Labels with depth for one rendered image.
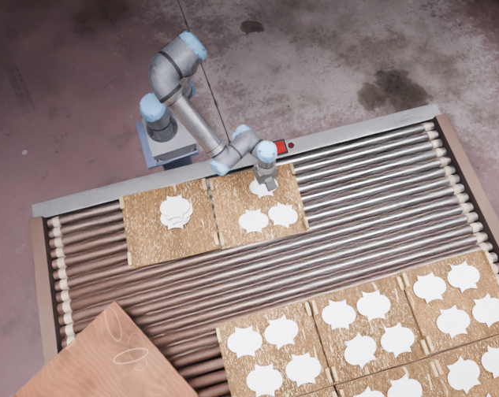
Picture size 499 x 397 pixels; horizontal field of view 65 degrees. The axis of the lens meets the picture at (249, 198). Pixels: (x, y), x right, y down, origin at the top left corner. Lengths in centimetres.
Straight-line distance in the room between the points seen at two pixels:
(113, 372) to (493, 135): 304
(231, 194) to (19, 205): 184
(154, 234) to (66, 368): 63
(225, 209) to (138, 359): 72
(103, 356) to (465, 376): 145
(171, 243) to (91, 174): 143
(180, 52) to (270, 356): 123
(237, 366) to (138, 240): 70
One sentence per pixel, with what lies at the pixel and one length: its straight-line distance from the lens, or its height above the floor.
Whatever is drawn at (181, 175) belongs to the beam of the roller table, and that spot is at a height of 92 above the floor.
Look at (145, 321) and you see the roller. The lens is 182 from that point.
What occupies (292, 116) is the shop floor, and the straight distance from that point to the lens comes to 312.
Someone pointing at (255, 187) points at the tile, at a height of 95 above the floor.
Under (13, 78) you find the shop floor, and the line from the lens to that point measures 380.
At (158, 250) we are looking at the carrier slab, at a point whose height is 94.
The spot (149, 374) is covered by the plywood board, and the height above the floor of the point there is 104.
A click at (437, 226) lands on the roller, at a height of 92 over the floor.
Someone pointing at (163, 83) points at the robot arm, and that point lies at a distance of 142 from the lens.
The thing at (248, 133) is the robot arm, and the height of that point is 133.
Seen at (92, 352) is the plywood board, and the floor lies 104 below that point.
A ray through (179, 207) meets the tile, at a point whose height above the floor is 98.
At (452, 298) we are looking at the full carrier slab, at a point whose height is 94.
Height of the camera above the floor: 268
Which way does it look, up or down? 72 degrees down
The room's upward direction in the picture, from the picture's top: straight up
